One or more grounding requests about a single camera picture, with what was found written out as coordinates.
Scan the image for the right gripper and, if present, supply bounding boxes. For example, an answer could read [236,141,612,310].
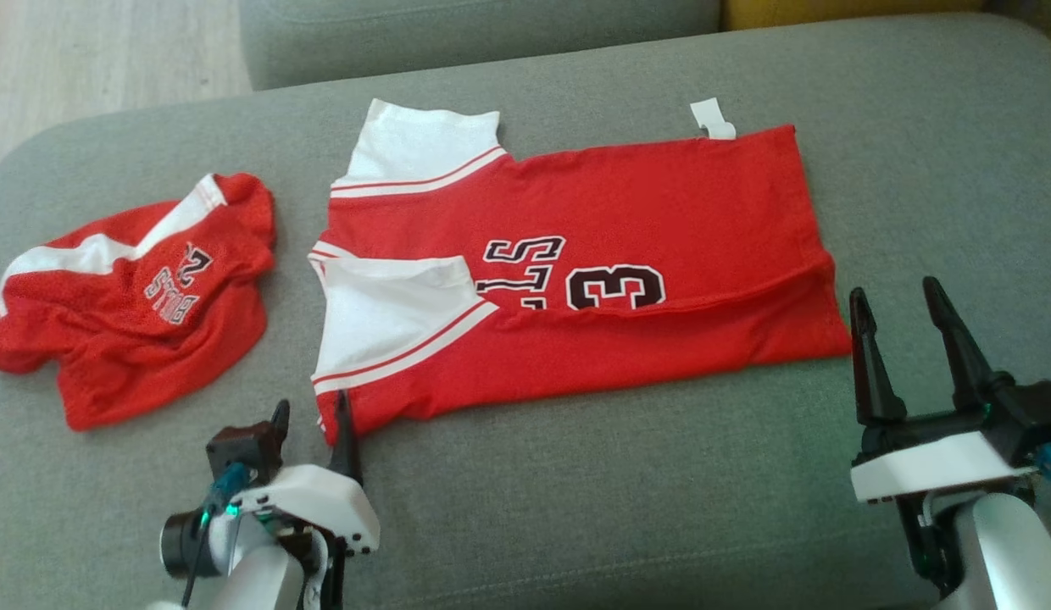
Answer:
[849,276,1051,506]

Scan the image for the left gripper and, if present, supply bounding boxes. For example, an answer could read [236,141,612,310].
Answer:
[206,390,381,557]

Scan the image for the red mesh basketball shorts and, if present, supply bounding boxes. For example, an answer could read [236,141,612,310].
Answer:
[0,172,278,431]

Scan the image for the red white basketball jersey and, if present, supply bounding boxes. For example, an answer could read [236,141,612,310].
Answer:
[308,97,854,447]

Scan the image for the yellow sofa backrest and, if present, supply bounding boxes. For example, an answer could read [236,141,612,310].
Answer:
[720,0,993,32]

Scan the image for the grey sofa seat cushion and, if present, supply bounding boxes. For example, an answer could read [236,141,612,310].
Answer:
[237,0,723,92]

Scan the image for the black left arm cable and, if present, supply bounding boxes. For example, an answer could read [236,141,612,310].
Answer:
[182,508,217,607]

